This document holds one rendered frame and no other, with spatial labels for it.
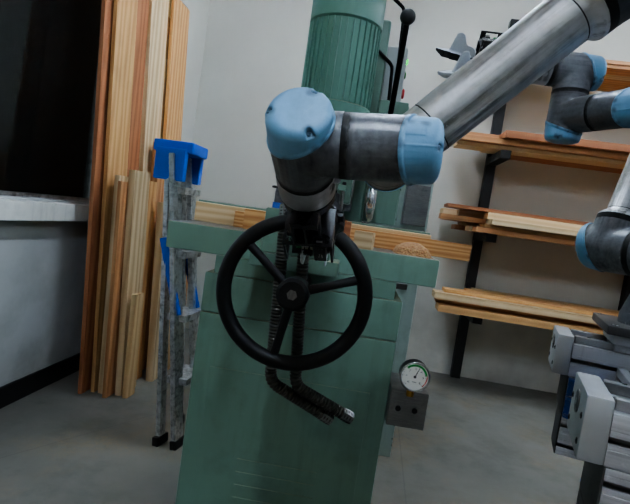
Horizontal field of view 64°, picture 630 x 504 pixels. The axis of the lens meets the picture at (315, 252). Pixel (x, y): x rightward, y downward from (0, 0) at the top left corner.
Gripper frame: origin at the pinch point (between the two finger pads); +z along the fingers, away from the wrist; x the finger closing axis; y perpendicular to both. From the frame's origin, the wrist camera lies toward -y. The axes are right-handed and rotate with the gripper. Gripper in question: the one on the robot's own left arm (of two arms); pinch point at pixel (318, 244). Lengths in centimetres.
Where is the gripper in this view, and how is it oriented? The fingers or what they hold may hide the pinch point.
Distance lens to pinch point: 85.0
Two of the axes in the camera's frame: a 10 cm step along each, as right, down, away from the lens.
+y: -1.2, 9.0, -4.3
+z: 0.6, 4.4, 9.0
